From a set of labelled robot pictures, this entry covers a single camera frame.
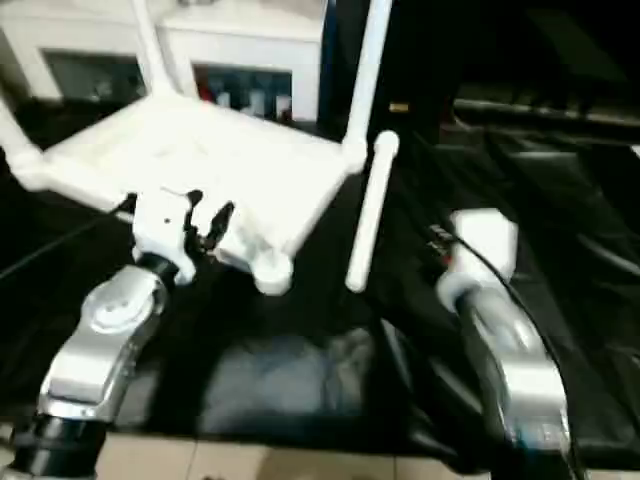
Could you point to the white plastic table top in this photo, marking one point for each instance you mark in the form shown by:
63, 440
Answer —
220, 160

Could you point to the white plastic table leg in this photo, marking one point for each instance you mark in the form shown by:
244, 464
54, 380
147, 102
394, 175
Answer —
365, 80
20, 145
150, 50
372, 210

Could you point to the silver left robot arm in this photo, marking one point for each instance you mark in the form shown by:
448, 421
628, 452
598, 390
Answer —
105, 340

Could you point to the black mat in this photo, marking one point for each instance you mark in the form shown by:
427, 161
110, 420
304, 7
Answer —
560, 260

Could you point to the small tan tag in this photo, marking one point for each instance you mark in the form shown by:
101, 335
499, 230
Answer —
398, 107

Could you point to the white glass-door cabinet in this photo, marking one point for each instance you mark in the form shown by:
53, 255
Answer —
250, 35

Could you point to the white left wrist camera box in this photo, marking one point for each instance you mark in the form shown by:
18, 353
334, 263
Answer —
165, 230

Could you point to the black metal rail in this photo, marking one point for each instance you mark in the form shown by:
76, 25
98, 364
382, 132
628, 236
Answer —
550, 112

